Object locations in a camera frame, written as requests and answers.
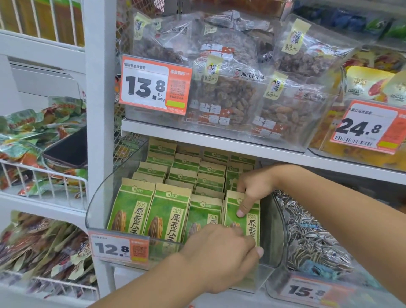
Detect person's left hand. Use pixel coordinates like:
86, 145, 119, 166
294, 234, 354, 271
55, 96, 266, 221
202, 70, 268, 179
177, 223, 264, 294

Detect orange white price tag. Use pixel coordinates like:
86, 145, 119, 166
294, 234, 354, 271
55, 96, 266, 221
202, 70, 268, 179
120, 54, 193, 116
329, 100, 406, 155
88, 231, 150, 263
279, 275, 356, 307

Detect person's right hand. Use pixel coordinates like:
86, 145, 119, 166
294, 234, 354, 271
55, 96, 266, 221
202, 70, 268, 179
236, 165, 283, 219

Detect black smartphone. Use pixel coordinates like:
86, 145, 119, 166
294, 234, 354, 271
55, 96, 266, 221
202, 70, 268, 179
43, 126, 88, 169

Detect pile of brown snack bags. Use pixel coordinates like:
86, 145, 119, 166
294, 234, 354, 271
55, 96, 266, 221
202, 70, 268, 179
0, 211, 97, 296

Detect white wire end rack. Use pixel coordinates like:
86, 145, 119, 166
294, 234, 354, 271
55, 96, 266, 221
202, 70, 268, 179
0, 0, 108, 300

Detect person's right forearm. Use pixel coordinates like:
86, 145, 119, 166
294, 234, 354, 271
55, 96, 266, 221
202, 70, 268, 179
272, 164, 406, 302

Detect row of green packets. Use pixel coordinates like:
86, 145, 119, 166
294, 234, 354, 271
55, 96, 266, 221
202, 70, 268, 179
107, 138, 261, 286

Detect pile of green snack bags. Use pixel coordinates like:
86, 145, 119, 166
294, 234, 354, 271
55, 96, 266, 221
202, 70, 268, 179
0, 96, 89, 197

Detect stack of yellow snack bags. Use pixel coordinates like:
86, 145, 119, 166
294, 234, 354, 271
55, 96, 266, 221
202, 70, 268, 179
309, 47, 406, 169

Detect person's left forearm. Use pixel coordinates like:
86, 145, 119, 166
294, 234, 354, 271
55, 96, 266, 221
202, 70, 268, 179
88, 250, 210, 308

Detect empty clear plastic bin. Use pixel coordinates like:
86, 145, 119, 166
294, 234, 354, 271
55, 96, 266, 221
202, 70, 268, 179
85, 136, 288, 294

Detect white store shelf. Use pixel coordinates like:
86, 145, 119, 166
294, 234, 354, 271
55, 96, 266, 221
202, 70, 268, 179
82, 0, 406, 308

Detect clear bin of nut bags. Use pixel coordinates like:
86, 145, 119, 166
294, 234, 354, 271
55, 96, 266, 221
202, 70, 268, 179
126, 9, 359, 140

